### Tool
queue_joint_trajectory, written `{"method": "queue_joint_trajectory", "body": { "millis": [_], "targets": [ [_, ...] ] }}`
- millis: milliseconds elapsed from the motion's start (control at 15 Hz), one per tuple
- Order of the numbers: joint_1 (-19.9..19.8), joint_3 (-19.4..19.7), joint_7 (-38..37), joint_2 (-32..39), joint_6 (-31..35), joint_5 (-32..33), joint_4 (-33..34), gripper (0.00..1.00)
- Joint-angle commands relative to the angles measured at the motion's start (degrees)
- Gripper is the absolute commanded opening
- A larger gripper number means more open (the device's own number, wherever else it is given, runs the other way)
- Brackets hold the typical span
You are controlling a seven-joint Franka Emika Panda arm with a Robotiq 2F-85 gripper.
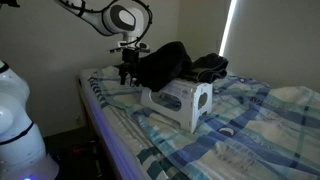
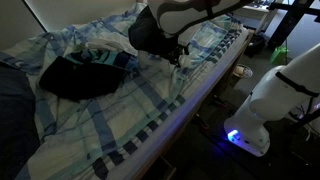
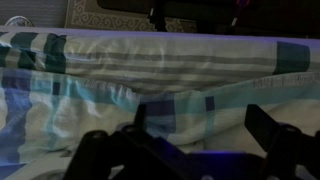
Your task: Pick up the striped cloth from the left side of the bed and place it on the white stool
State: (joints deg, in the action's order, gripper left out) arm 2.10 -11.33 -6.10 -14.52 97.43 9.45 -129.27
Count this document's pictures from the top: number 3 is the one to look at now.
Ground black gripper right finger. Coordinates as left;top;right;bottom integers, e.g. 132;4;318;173
244;104;320;180

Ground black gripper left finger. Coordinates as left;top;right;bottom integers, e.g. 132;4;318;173
63;104;187;180

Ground green striped bed sheet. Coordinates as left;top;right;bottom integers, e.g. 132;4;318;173
0;31;320;93

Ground blue plaid duvet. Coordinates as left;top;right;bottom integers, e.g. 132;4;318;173
0;68;320;166

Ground patterned beige rug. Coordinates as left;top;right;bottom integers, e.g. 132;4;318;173
64;0;198;33

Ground white mattress edge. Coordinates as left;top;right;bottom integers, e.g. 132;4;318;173
0;25;320;47

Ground round white object on floor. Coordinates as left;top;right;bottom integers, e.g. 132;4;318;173
5;16;34;27

